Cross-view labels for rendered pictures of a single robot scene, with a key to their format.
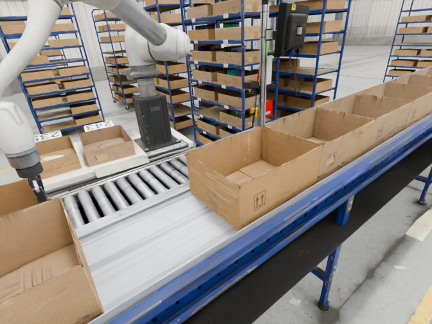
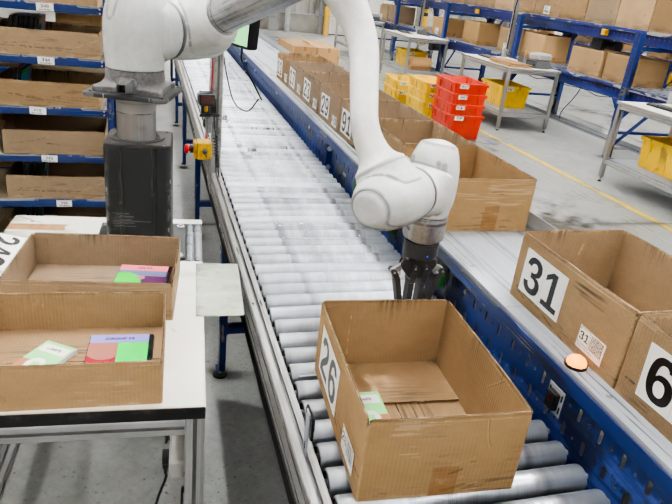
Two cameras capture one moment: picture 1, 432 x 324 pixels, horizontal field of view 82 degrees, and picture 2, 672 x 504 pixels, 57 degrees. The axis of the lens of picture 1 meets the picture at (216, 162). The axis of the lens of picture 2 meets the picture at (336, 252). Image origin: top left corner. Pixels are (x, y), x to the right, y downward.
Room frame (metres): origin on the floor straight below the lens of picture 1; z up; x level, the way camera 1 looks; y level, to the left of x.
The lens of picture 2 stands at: (0.60, 1.88, 1.54)
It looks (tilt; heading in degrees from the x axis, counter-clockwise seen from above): 24 degrees down; 287
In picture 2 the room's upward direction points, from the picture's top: 7 degrees clockwise
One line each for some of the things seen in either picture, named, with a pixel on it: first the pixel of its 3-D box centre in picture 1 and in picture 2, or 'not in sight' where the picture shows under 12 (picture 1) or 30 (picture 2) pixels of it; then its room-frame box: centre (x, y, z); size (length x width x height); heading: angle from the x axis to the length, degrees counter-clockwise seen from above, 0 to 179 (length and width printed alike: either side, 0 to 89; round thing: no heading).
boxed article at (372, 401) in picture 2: not in sight; (370, 420); (0.78, 0.91, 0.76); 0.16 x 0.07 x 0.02; 122
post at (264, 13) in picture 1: (262, 77); (216, 84); (1.85, -0.37, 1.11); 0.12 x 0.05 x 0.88; 125
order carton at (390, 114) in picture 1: (360, 119); (383, 128); (1.25, -0.78, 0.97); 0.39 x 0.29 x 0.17; 125
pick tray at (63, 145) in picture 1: (50, 156); (68, 345); (1.41, 1.02, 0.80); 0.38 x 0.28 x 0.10; 32
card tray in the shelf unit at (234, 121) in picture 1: (241, 116); (62, 176); (2.59, -0.31, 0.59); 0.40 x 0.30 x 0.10; 33
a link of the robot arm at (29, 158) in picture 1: (24, 156); (424, 226); (0.78, 0.65, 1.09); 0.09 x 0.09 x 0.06
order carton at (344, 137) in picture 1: (316, 140); (416, 152); (1.02, -0.46, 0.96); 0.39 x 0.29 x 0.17; 125
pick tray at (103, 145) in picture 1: (106, 143); (99, 274); (1.56, 0.72, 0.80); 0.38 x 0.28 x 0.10; 29
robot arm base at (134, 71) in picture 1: (139, 69); (133, 79); (1.66, 0.43, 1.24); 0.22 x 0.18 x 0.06; 110
